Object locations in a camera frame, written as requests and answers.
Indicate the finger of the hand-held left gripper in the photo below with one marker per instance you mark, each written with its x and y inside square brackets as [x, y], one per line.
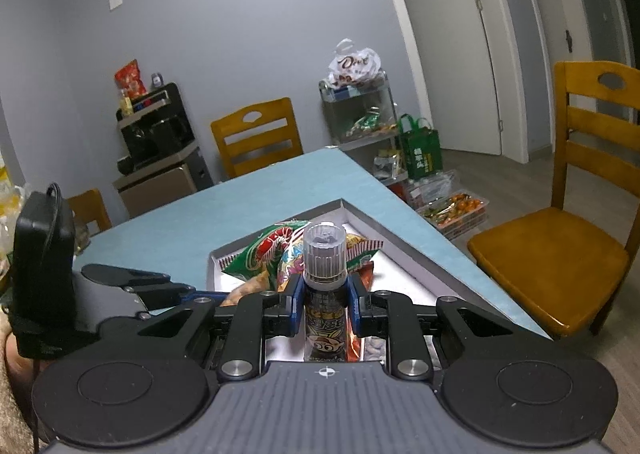
[165, 294]
[125, 275]

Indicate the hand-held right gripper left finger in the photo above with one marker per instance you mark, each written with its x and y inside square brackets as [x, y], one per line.
[298, 299]

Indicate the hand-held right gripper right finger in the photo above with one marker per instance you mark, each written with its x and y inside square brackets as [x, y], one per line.
[354, 306]

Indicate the orange snack bar wrapper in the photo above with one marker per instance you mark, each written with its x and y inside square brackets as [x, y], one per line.
[366, 274]

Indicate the clear nut bag blue label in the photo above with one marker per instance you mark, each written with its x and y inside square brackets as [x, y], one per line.
[374, 349]

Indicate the tan bag of round nuts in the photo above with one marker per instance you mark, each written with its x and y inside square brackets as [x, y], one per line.
[250, 291]

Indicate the black printed candy tube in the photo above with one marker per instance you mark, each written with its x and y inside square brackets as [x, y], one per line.
[325, 254]

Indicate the green shrimp cracker bag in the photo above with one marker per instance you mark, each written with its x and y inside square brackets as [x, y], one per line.
[260, 254]

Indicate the grey box white inside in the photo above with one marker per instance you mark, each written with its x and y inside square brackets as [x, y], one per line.
[400, 264]

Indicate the glass cup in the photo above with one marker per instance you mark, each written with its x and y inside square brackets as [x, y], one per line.
[82, 241]

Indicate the yellow wooden chair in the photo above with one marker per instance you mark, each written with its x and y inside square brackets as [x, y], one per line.
[545, 259]
[90, 209]
[255, 134]

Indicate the pale crumpled bag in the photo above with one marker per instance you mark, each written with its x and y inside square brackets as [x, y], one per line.
[10, 204]

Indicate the black and grey water dispenser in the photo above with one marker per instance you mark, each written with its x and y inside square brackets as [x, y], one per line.
[160, 184]

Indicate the clear food container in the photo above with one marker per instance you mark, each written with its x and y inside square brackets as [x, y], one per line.
[430, 189]

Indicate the clear box of oranges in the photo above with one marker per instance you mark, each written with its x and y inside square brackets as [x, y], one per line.
[457, 211]

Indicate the silver foil bag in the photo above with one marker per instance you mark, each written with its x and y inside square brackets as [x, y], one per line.
[387, 165]

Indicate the green tote bag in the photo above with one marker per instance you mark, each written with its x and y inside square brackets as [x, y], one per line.
[422, 154]

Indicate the snack packets on cart shelf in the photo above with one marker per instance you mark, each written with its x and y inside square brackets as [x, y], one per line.
[367, 127]

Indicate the red snack bag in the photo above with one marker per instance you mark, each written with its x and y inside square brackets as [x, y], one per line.
[131, 79]

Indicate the small white object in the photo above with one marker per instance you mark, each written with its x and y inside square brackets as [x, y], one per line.
[158, 80]

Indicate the metal shelf cart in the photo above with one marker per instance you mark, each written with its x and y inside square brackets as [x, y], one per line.
[350, 104]

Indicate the white plastic shopping bag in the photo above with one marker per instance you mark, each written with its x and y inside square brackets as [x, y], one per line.
[355, 64]

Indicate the white closet door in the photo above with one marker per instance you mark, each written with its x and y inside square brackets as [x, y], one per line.
[450, 59]

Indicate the dark entry door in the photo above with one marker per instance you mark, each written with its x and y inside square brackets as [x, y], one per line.
[627, 9]

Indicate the white wall switch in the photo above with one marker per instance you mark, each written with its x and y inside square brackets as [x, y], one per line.
[116, 1]

